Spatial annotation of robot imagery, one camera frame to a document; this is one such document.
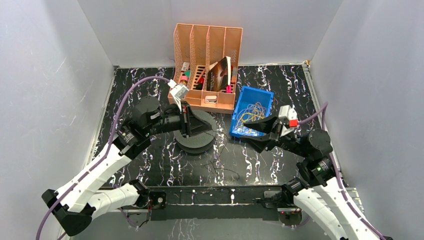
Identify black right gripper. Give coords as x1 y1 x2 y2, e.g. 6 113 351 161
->
238 110 309 158

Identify grey filament spool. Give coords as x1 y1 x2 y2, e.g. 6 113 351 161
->
173 110 217 155

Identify blue plastic bin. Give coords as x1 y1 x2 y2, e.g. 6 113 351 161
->
229 86 274 138

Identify black thin wire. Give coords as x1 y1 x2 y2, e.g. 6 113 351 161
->
202 145 240 181

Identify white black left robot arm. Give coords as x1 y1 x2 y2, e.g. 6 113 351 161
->
42 96 212 237

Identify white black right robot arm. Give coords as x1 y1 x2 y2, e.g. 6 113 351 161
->
241 113 391 240

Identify white pink stapler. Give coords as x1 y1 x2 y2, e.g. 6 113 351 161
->
204 95 218 104

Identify red black bottle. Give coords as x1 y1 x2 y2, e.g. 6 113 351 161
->
194 77 205 91

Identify pink sticker roll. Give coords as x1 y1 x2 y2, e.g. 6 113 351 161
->
179 75 189 87

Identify dark book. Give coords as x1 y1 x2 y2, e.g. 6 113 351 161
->
206 56 232 92

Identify pink desk organizer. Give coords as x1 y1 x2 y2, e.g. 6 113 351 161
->
173 23 243 114

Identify yellow wire bundle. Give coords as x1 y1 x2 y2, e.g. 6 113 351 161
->
237 101 268 133

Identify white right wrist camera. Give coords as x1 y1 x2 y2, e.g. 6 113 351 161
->
278 105 299 137

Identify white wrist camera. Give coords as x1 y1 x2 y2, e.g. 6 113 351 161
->
168 79 189 112
278 105 299 137

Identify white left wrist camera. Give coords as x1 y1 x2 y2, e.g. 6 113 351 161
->
168 79 189 112

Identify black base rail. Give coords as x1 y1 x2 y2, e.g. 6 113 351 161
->
125 185 316 223

